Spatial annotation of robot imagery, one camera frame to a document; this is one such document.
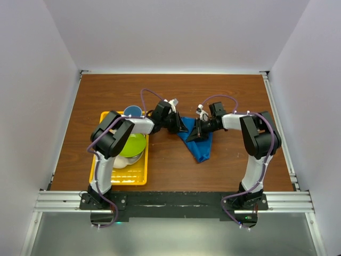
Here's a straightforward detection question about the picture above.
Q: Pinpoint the blue plastic cup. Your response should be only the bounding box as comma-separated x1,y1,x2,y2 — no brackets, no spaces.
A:
123,105,143,117

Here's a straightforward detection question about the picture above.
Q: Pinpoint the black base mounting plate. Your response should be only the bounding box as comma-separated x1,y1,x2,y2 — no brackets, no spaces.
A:
79,191,269,227

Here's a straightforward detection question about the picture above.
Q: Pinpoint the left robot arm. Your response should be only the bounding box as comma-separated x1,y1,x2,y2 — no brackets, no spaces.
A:
82,99,188,210

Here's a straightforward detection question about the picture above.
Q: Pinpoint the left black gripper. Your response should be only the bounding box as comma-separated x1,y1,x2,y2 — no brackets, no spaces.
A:
160,110,188,133

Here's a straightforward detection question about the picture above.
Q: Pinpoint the grey metal bowl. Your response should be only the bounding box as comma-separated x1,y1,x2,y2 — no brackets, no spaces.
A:
126,151,144,165

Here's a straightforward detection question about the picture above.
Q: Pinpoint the blue cloth napkin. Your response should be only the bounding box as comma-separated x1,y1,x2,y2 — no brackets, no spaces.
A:
177,117,213,163

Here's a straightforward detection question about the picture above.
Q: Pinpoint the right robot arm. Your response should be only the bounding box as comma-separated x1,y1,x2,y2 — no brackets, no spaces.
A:
186,102,281,210

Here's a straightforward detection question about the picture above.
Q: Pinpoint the yellow plastic tray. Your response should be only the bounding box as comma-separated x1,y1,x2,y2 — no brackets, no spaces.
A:
90,112,149,186

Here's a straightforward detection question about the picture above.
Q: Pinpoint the aluminium frame rail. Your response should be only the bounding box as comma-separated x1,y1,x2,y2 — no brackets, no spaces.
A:
20,69,328,256

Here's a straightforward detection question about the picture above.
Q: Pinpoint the beige flower-shaped plate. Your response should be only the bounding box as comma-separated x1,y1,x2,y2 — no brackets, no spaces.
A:
113,155,129,169

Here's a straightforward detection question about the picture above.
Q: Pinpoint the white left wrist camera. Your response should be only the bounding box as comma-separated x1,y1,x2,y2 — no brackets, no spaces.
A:
164,98,178,114

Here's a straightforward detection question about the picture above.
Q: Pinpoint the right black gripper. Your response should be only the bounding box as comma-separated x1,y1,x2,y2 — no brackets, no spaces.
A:
188,118,220,143

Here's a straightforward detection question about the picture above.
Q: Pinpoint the green plastic plate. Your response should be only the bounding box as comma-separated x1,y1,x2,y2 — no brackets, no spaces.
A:
120,133,147,158

